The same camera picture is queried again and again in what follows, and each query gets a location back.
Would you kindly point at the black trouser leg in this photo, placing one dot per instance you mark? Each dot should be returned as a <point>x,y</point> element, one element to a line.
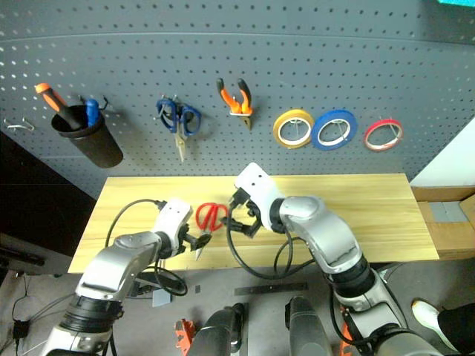
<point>458,326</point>

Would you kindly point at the white board panel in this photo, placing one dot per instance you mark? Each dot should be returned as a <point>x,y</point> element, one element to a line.
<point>451,159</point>

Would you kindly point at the small grey square plate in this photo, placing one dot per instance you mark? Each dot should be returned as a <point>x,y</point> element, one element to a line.
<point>162,298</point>

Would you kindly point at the red tape roll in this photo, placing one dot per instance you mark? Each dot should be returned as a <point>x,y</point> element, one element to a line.
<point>382,123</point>

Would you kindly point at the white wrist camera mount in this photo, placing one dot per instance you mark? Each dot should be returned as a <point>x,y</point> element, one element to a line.
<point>259,185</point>
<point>171,217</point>

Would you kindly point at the yellow tape roll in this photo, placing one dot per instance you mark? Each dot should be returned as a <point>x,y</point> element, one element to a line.
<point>277,130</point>

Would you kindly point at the black flat metal strip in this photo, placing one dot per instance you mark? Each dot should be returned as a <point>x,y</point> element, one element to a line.
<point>271,289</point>

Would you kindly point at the white shoe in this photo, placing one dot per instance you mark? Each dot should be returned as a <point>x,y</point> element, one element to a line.
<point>430,319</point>

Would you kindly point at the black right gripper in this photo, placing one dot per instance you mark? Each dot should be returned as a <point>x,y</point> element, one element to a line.
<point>242,202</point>

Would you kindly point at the blue tape roll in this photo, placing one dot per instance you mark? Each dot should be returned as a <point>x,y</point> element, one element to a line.
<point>316,133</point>

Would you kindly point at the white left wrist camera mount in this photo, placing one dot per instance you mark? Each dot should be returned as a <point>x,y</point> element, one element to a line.
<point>171,217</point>

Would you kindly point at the orange toothed plastic part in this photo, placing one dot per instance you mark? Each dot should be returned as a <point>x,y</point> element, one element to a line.
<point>184,333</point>
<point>345,339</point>

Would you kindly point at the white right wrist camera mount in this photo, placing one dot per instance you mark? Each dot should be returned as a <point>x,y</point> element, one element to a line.
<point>259,185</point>

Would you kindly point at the black plastic cup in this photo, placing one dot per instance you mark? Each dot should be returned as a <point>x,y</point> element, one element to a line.
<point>97,146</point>

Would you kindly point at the brown cardboard box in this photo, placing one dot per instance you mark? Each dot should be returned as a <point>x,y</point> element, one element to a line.
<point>452,230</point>

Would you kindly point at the black power adapter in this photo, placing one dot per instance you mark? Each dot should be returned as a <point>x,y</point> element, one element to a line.
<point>21,329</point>

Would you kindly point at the dark rounded shape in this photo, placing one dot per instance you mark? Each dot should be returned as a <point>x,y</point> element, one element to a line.
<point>215,333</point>
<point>306,326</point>

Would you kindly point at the light wooden table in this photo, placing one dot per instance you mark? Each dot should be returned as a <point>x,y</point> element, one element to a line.
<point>352,222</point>

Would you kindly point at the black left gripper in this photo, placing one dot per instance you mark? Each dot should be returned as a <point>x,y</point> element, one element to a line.
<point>186,240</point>

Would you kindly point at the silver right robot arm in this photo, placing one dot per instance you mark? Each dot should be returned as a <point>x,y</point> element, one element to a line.
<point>326,230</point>

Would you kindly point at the grey perforated pegboard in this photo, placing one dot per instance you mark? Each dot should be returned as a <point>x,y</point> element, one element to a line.
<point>237,52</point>

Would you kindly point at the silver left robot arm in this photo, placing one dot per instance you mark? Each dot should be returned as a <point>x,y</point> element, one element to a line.
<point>111,267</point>

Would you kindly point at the cyan object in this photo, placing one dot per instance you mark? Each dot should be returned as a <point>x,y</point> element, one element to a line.
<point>456,2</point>

